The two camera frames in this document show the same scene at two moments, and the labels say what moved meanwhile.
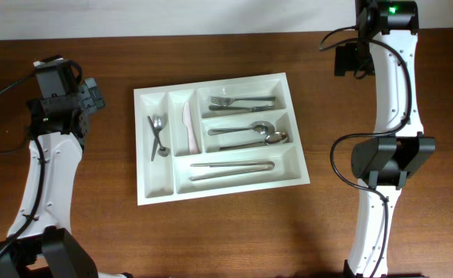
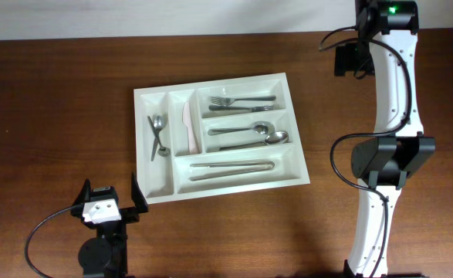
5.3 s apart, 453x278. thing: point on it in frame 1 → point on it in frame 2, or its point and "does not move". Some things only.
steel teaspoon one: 163,151 → 159,123
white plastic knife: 187,120 does not move
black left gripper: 91,96 → 131,214
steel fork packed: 242,109 does not move
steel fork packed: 228,101 does not move
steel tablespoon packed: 260,127 does not move
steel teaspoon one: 158,123 → 163,151
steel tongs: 265,165 does not move
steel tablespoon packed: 275,137 does not move
